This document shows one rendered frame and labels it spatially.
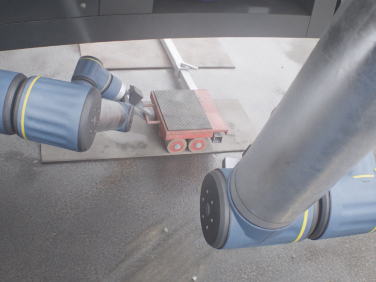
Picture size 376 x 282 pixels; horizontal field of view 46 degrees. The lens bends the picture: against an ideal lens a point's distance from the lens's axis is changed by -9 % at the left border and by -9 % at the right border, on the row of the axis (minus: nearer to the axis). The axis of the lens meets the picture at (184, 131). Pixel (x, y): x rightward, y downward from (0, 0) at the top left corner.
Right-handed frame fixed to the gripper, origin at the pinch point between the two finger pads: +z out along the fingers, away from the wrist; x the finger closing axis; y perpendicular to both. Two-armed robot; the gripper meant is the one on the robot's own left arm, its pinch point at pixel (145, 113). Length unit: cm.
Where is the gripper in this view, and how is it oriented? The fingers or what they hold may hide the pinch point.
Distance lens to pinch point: 207.4
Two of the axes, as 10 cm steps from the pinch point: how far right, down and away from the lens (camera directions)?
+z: 6.3, 4.6, 6.2
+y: -2.6, -6.3, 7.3
